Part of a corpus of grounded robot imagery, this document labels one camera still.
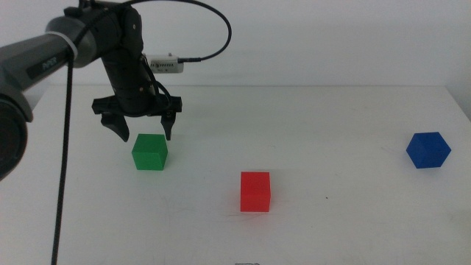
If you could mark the red cube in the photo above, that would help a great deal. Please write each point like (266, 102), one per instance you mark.
(255, 193)

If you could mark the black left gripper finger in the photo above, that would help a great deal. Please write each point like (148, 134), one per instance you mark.
(116, 127)
(168, 125)

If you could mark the green cube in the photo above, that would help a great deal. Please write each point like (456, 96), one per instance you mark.
(149, 152)

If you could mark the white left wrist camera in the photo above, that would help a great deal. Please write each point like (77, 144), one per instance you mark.
(165, 66)

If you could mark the blue cube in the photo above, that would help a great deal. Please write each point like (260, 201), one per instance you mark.
(428, 151)

